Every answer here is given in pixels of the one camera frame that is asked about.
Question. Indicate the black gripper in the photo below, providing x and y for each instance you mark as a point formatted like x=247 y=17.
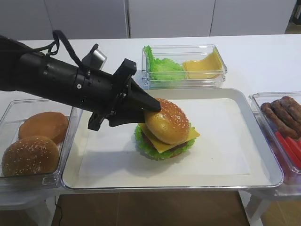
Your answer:
x=103 y=94

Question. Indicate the sesame bun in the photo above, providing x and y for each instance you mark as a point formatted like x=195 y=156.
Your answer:
x=30 y=156
x=170 y=125

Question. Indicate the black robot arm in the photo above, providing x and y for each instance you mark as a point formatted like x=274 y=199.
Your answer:
x=56 y=73

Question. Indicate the green lettuce in container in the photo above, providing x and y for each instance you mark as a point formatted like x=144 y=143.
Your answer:
x=163 y=69

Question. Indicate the green lettuce on burger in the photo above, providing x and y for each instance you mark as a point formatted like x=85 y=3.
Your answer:
x=151 y=152

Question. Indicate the yellow cheese slice on burger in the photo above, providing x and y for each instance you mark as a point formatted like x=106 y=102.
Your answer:
x=161 y=147

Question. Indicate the clear lettuce cheese container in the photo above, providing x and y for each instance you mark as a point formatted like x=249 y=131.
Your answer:
x=181 y=54

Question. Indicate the yellow cheese slices stack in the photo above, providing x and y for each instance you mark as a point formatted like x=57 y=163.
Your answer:
x=207 y=68

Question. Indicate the brown patty on burger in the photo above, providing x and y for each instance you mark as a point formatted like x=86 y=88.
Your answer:
x=156 y=148

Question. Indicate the white paper liner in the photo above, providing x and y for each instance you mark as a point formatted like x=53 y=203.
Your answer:
x=219 y=150

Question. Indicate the bun bottom under burger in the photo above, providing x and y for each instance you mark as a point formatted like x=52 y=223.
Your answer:
x=174 y=154

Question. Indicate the white metal tray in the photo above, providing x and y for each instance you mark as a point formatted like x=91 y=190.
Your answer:
x=264 y=168

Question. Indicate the plain bun bottom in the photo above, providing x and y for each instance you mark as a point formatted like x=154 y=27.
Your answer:
x=49 y=124

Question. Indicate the clear bun container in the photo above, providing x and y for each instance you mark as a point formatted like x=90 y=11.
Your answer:
x=16 y=114

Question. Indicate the clear patty tomato container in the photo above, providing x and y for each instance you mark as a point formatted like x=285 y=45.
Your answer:
x=291 y=185

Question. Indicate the brown patty back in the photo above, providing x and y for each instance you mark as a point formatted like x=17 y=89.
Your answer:
x=284 y=130

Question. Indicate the brown patty front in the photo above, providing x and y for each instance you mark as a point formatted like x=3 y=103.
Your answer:
x=289 y=112

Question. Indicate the red tomato slice front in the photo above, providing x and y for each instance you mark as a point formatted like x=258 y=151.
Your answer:
x=294 y=150

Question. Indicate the red tomato slice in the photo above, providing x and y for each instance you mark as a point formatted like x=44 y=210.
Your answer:
x=285 y=146
x=294 y=150

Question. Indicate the red tomato slice middle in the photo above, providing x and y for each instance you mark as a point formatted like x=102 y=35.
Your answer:
x=285 y=146

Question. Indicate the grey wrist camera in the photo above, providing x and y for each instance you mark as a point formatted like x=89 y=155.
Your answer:
x=95 y=58

